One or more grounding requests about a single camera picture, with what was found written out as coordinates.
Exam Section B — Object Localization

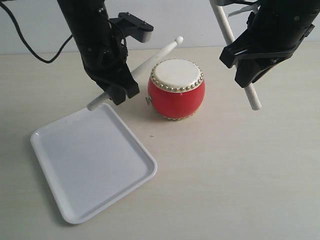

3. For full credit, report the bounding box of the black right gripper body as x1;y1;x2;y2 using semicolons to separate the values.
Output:
228;4;315;60

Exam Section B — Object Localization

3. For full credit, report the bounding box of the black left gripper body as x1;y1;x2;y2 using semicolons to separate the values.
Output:
80;24;130;93

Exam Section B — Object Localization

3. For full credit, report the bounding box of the wooden drumstick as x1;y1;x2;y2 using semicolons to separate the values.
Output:
86;36;184;111
209;0;262;111

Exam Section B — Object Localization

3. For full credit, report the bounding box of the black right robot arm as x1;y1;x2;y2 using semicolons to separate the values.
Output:
219;0;320;88

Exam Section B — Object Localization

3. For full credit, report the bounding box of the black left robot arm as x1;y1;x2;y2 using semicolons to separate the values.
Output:
58;0;140;105

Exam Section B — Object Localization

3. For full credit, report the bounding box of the red small drum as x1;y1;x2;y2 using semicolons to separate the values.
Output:
147;58;206;120

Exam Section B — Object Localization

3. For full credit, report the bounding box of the white rectangular plastic tray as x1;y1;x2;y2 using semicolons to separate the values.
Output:
30;104;158;225

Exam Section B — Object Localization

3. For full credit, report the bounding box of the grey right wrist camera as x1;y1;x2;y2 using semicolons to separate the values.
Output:
213;0;261;17

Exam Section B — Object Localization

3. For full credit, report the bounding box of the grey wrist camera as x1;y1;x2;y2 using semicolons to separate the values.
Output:
109;12;154;43
213;0;261;17

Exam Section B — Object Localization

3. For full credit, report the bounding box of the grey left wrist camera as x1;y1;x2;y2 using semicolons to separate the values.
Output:
109;12;154;43

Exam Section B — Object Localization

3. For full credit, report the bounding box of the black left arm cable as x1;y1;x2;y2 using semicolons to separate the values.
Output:
0;0;73;64

